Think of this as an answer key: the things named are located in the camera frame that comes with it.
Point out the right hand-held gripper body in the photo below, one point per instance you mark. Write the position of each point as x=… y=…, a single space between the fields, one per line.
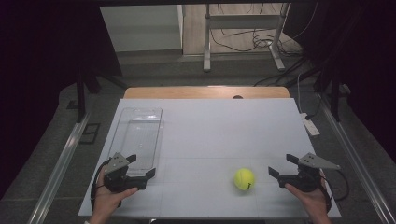
x=306 y=179

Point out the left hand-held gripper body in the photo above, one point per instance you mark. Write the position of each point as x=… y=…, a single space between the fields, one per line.
x=116 y=180

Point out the clear plastic tray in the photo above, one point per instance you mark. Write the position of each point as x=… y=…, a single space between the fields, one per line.
x=138 y=137

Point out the yellow tennis ball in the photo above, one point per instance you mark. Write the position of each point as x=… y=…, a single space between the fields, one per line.
x=244 y=179

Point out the person's right hand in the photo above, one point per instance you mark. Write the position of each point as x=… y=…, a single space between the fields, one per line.
x=313 y=202

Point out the person's left hand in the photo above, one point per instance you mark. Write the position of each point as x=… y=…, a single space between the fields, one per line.
x=106 y=202

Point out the white power strip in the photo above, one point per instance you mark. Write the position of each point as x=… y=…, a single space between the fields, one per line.
x=310 y=125

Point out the white table cover board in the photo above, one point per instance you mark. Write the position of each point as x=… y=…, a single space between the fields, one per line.
x=202 y=140

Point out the black metal stand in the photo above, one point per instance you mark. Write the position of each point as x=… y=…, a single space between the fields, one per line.
x=81 y=96
x=334 y=93

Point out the dark round table grommet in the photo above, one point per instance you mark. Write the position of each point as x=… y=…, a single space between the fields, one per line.
x=238 y=97

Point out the dark curtain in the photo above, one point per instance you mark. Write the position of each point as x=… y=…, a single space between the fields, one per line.
x=37 y=77
x=367 y=62

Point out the white cabinet panel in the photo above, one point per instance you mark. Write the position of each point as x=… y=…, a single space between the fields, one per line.
x=140 y=28

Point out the aluminium rail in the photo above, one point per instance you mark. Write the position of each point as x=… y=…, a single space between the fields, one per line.
x=59 y=169
x=355 y=158

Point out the white metal desk frame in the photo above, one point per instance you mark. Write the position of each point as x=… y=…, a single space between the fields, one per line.
x=244 y=21

